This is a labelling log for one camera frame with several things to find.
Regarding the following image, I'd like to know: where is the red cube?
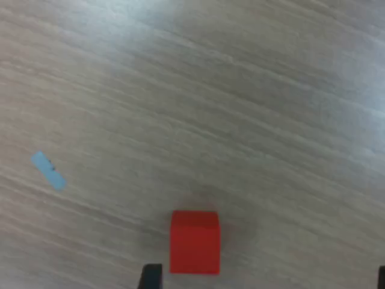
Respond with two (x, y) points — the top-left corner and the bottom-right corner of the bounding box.
(168, 210), (222, 275)

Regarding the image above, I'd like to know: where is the blue-grey tape piece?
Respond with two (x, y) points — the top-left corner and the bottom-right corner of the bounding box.
(31, 150), (67, 192)

